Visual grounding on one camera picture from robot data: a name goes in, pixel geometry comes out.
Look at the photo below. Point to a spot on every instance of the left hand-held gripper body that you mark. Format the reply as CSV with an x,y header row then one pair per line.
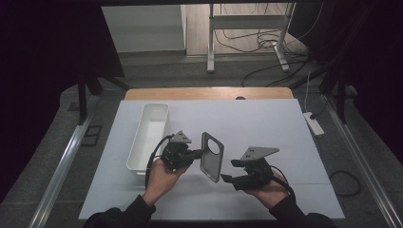
x,y
176,155

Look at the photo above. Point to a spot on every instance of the white plastic storage bin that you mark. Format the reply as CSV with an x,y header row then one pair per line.
x,y
145,142

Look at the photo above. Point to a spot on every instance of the white power strip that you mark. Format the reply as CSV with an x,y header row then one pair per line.
x,y
313,124

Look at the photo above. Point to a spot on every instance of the black floor socket frame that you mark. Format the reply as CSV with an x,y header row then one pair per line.
x,y
92,135

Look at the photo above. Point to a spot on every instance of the aluminium floor rail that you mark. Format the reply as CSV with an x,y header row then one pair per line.
x,y
63,164
364,152

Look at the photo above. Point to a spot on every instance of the grey phone case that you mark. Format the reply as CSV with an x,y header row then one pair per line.
x,y
210,166

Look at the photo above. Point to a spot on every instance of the white table board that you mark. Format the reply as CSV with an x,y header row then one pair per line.
x,y
253,126

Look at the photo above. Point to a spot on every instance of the white metal desk frame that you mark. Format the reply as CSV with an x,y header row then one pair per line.
x,y
247,21

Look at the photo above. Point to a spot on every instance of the black table grommet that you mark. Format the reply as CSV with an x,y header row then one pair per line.
x,y
240,98

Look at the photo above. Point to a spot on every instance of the black curtain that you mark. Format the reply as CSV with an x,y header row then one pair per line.
x,y
364,47
47,63

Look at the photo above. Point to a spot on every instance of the wooden table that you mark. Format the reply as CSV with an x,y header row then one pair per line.
x,y
190,94

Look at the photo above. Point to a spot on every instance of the black metal stand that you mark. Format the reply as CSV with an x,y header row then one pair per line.
x,y
341,101
83,101

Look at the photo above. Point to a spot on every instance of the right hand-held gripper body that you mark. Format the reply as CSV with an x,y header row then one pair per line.
x,y
258,175

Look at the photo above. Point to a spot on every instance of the person's left hand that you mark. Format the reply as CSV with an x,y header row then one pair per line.
x,y
161,180

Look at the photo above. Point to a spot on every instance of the person's right hand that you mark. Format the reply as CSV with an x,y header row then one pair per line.
x,y
272,193

